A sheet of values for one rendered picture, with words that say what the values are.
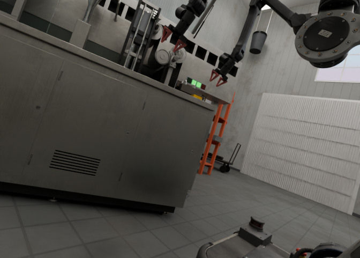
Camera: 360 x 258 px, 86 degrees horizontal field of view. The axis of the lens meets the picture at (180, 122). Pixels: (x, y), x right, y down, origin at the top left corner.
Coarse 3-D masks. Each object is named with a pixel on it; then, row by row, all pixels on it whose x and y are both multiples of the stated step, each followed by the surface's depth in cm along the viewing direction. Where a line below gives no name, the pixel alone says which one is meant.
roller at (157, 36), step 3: (159, 33) 156; (153, 36) 154; (156, 36) 155; (159, 36) 156; (153, 39) 154; (156, 39) 155; (150, 42) 162; (153, 42) 162; (144, 45) 171; (150, 45) 169
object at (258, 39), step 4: (256, 32) 736; (260, 32) 728; (264, 32) 728; (252, 36) 752; (256, 36) 734; (260, 36) 728; (264, 36) 730; (252, 40) 744; (256, 40) 731; (260, 40) 728; (264, 40) 735; (252, 44) 739; (256, 44) 730; (260, 44) 729; (252, 48) 735; (256, 48) 729; (260, 48) 732; (252, 52) 761; (256, 52) 753; (260, 52) 743
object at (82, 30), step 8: (88, 0) 142; (96, 0) 142; (88, 8) 142; (88, 16) 142; (80, 24) 138; (88, 24) 140; (80, 32) 138; (88, 32) 142; (72, 40) 137; (80, 40) 139
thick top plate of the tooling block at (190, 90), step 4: (180, 84) 166; (184, 84) 163; (176, 88) 171; (180, 88) 163; (184, 88) 163; (188, 88) 164; (192, 88) 166; (184, 92) 167; (188, 92) 165; (192, 92) 166; (196, 92) 168
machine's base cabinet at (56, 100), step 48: (0, 48) 96; (48, 48) 104; (0, 96) 98; (48, 96) 106; (96, 96) 115; (144, 96) 127; (0, 144) 99; (48, 144) 107; (96, 144) 117; (144, 144) 129; (192, 144) 144; (48, 192) 112; (96, 192) 119; (144, 192) 131
